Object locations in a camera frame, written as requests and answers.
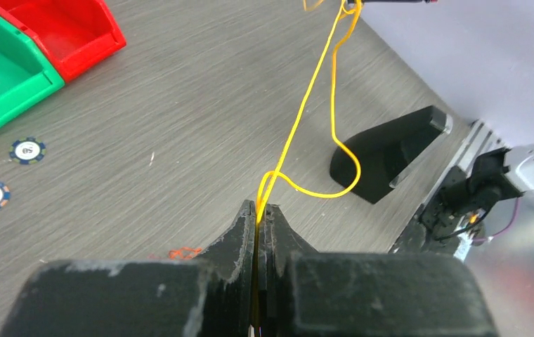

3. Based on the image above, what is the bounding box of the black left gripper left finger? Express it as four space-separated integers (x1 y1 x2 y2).
0 200 256 336

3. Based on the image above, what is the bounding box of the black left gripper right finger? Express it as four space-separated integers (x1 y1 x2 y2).
256 204 499 336

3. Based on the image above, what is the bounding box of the yellow cable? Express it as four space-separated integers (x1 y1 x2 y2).
255 0 365 224

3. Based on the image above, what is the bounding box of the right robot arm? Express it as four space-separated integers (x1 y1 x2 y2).
419 144 534 242

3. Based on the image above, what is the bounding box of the red plastic bin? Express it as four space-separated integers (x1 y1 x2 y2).
0 0 126 82

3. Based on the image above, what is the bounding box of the green plastic bin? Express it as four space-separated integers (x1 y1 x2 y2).
0 16 65 128

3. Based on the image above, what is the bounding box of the aluminium frame rail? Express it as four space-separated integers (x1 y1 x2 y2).
389 121 506 260

